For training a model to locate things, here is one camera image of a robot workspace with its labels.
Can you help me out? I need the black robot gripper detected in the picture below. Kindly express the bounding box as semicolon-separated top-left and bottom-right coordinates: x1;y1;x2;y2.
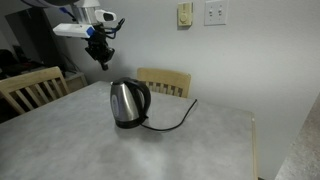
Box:
85;31;115;71

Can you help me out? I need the stainless steel electric kettle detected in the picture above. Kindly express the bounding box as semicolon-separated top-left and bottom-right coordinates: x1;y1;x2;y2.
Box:
110;77;151;129

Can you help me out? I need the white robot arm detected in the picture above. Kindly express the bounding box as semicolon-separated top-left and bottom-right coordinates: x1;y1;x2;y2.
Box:
21;0;124;71

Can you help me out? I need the wooden chair behind table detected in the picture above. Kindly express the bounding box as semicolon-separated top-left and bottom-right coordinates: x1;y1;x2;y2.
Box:
137;68;191;98

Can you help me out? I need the wooden chair at left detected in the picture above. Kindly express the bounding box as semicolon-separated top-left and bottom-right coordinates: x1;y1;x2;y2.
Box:
0;66;70;114

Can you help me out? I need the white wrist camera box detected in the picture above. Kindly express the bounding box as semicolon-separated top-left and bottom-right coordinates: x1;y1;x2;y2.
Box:
53;23;95;38

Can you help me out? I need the black kettle power cord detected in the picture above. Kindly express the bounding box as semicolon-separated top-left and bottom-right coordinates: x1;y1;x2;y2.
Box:
141;98;198;132

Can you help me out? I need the beige wall thermostat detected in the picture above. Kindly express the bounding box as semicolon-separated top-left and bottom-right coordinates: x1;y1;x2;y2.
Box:
178;2;193;26

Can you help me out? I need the white double light switch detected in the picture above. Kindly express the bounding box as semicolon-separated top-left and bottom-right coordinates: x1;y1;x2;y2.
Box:
204;0;228;26

